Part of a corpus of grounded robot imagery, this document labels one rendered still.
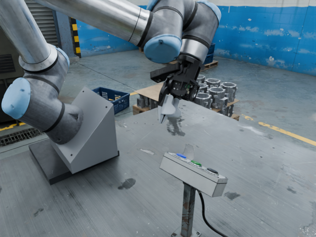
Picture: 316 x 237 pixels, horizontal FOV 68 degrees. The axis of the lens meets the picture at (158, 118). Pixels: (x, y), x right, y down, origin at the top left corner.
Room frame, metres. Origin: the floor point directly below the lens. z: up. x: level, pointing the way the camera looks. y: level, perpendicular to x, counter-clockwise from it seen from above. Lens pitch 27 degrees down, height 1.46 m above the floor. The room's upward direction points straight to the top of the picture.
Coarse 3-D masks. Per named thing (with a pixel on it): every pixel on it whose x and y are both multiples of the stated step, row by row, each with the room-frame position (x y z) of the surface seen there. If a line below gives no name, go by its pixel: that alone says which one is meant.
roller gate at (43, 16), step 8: (24, 0) 6.09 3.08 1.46; (32, 8) 6.17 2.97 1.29; (40, 8) 6.29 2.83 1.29; (48, 8) 6.41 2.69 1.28; (40, 16) 6.26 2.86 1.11; (48, 16) 6.38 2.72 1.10; (40, 24) 6.24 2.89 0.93; (48, 24) 6.36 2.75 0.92; (72, 24) 6.70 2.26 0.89; (48, 32) 6.34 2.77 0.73; (72, 32) 6.72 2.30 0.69; (48, 40) 6.32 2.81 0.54; (56, 40) 6.43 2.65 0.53; (72, 40) 6.70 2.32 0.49; (80, 56) 6.76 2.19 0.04
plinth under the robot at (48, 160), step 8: (32, 144) 0.98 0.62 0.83; (40, 144) 0.98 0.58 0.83; (48, 144) 0.98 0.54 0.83; (32, 152) 0.92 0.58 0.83; (40, 152) 0.91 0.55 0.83; (48, 152) 0.91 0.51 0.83; (56, 152) 0.91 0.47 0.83; (40, 160) 0.85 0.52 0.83; (48, 160) 0.85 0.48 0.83; (56, 160) 0.85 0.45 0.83; (40, 168) 0.83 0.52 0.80; (48, 168) 0.80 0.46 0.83; (56, 168) 0.80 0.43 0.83; (64, 168) 0.80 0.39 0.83; (88, 168) 0.83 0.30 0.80; (48, 176) 0.75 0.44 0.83; (56, 176) 0.75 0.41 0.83; (64, 176) 0.77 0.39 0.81
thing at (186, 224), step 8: (184, 184) 0.50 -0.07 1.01; (184, 192) 0.50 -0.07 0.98; (192, 192) 0.49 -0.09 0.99; (200, 192) 0.50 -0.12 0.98; (184, 200) 0.50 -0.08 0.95; (192, 200) 0.49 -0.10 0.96; (184, 208) 0.50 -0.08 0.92; (192, 208) 0.50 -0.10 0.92; (184, 216) 0.49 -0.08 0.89; (192, 216) 0.50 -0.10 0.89; (184, 224) 0.49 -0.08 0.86; (192, 224) 0.50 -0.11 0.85; (208, 224) 0.50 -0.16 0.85; (176, 232) 0.51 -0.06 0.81; (184, 232) 0.49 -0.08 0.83; (192, 232) 0.51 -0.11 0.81; (216, 232) 0.49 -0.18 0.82
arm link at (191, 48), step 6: (186, 42) 0.72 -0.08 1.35; (192, 42) 0.71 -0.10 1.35; (198, 42) 0.71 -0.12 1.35; (186, 48) 0.70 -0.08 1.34; (192, 48) 0.70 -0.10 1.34; (198, 48) 0.70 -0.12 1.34; (204, 48) 0.71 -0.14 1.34; (180, 54) 0.73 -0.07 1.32; (186, 54) 0.70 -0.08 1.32; (192, 54) 0.69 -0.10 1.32; (198, 54) 0.70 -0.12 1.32; (204, 54) 0.71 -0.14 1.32; (198, 60) 0.71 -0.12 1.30; (204, 60) 0.72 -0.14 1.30
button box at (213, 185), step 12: (168, 156) 0.54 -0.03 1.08; (168, 168) 0.52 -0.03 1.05; (180, 168) 0.50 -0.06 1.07; (192, 168) 0.48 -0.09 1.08; (204, 168) 0.50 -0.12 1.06; (192, 180) 0.47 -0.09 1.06; (204, 180) 0.45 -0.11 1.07; (216, 180) 0.44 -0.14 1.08; (204, 192) 0.43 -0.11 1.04; (216, 192) 0.44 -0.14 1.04
